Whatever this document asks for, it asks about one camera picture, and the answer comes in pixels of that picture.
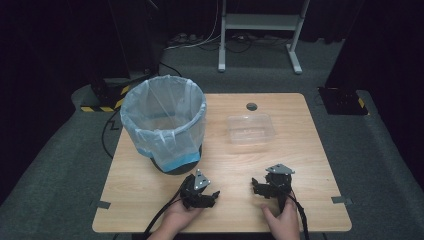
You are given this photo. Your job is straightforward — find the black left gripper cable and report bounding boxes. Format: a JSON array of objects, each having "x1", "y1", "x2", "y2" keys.
[{"x1": 142, "y1": 194, "x2": 185, "y2": 240}]

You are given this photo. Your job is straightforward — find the blue bin with plastic liner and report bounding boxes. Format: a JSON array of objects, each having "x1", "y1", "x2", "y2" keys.
[{"x1": 119, "y1": 74, "x2": 208, "y2": 174}]

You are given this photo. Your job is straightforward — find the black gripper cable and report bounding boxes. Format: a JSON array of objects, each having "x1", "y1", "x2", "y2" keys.
[
  {"x1": 288, "y1": 193, "x2": 310, "y2": 240},
  {"x1": 142, "y1": 194, "x2": 185, "y2": 240}
]

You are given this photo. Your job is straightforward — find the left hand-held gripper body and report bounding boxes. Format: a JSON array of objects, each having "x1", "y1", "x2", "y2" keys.
[{"x1": 179, "y1": 168, "x2": 215, "y2": 210}]

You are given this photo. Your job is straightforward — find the black trash bin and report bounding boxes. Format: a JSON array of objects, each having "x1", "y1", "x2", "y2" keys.
[{"x1": 149, "y1": 145, "x2": 204, "y2": 176}]

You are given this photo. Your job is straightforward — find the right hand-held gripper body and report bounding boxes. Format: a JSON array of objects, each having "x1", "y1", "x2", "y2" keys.
[{"x1": 264, "y1": 163, "x2": 296, "y2": 215}]

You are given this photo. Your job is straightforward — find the black power strip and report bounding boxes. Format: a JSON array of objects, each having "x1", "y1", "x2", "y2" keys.
[{"x1": 167, "y1": 32, "x2": 202, "y2": 47}]

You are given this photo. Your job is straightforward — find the black looped floor cable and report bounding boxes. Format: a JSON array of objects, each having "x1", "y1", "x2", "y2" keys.
[{"x1": 199, "y1": 32, "x2": 292, "y2": 55}]

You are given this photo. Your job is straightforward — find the clear plastic container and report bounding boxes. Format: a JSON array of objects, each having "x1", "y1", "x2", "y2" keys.
[{"x1": 225, "y1": 113, "x2": 277, "y2": 146}]

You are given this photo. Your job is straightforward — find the white metal stand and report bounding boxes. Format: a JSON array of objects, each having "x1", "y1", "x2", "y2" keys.
[{"x1": 217, "y1": 0, "x2": 312, "y2": 75}]

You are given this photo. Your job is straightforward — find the white floor cable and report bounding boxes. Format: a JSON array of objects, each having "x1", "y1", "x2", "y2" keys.
[{"x1": 163, "y1": 0, "x2": 224, "y2": 52}]

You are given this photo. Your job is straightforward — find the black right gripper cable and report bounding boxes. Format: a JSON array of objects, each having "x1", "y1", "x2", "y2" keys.
[{"x1": 288, "y1": 193, "x2": 310, "y2": 240}]

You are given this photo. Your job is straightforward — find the black yellow striped stand base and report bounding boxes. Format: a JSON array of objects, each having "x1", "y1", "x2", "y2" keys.
[{"x1": 79, "y1": 77, "x2": 132, "y2": 114}]

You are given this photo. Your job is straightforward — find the person's right hand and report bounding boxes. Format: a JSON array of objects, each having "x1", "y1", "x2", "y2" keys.
[{"x1": 260, "y1": 195, "x2": 302, "y2": 240}]

